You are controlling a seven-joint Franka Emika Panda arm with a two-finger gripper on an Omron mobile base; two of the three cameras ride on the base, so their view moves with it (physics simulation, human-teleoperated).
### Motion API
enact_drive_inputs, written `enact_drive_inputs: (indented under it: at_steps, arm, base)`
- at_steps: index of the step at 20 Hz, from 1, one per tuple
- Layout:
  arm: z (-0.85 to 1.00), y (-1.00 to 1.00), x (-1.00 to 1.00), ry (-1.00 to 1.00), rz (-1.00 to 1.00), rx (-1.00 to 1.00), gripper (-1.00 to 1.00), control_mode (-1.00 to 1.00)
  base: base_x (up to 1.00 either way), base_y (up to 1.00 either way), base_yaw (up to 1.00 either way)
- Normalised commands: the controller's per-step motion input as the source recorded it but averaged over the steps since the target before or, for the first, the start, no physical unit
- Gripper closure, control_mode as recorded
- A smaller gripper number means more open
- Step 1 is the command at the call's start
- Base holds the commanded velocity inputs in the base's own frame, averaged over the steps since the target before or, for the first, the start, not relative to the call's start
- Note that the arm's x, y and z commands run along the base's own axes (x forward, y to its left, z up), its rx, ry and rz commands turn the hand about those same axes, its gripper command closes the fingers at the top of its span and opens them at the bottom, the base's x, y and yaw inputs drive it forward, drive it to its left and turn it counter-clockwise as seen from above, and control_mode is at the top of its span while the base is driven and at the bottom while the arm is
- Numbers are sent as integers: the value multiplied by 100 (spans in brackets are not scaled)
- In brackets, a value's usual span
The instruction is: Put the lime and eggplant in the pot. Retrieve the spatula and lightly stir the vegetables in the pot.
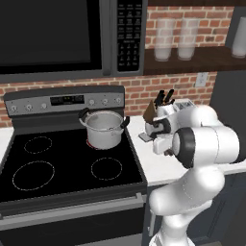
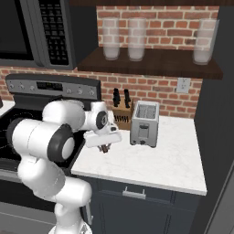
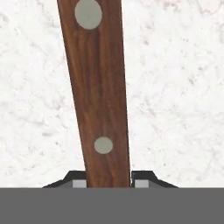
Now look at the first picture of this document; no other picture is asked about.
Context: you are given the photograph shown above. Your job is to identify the white cupboard handle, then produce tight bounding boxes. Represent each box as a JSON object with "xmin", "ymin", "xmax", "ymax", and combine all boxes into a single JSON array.
[{"xmin": 148, "ymin": 209, "xmax": 157, "ymax": 238}]

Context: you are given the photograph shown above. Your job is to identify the dark grey base cupboard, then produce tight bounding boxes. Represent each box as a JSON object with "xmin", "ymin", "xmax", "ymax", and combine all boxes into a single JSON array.
[{"xmin": 144, "ymin": 171, "xmax": 246, "ymax": 246}]

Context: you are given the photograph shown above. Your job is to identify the steel pot with black handles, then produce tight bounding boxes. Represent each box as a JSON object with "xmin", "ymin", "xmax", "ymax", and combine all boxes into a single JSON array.
[{"xmin": 78, "ymin": 108, "xmax": 131, "ymax": 151}]

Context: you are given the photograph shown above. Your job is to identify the white wall socket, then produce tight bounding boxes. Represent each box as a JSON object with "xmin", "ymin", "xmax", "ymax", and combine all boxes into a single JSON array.
[{"xmin": 195, "ymin": 72, "xmax": 209, "ymax": 88}]

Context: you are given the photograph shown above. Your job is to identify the white toaster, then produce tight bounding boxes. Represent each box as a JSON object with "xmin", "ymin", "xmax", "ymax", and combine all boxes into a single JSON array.
[{"xmin": 173, "ymin": 98, "xmax": 195, "ymax": 112}]

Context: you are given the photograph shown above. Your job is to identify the black microwave oven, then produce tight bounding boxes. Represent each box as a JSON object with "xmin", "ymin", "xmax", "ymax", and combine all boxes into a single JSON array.
[{"xmin": 0, "ymin": 0, "xmax": 149, "ymax": 85}]

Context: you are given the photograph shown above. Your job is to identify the wooden knife block with knives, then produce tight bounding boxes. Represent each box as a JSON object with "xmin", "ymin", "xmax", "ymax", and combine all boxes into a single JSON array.
[{"xmin": 142, "ymin": 88, "xmax": 176, "ymax": 125}]

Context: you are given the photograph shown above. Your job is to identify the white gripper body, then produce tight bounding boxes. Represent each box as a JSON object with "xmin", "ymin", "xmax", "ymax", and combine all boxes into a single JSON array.
[{"xmin": 152, "ymin": 134, "xmax": 176, "ymax": 157}]

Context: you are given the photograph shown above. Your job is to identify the grey flat tool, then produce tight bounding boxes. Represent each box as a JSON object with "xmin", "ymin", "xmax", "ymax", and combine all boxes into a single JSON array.
[{"xmin": 137, "ymin": 132, "xmax": 154, "ymax": 143}]

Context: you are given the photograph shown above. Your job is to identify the dark grey microwave handle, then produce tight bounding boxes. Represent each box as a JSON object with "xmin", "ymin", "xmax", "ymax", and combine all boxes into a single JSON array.
[{"xmin": 99, "ymin": 0, "xmax": 112, "ymax": 77}]

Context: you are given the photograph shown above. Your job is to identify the black and steel stove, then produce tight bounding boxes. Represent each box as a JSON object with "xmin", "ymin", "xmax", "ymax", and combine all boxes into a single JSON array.
[{"xmin": 0, "ymin": 85, "xmax": 149, "ymax": 246}]

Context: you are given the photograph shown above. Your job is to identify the white vase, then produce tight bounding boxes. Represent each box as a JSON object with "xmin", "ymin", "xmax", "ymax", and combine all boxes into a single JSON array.
[{"xmin": 231, "ymin": 15, "xmax": 246, "ymax": 60}]

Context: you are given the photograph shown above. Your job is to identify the steel oven door handle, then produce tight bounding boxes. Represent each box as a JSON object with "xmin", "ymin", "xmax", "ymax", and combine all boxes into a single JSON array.
[{"xmin": 0, "ymin": 193, "xmax": 148, "ymax": 233}]

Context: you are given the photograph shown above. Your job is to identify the frosted glass jar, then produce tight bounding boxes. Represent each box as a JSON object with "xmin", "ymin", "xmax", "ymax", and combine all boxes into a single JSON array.
[
  {"xmin": 177, "ymin": 16, "xmax": 201, "ymax": 62},
  {"xmin": 154, "ymin": 16, "xmax": 177, "ymax": 62}
]

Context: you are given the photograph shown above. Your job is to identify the dark wooden wall shelf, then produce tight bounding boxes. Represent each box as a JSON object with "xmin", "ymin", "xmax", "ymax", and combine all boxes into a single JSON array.
[
  {"xmin": 142, "ymin": 45, "xmax": 246, "ymax": 77},
  {"xmin": 147, "ymin": 0, "xmax": 246, "ymax": 8}
]

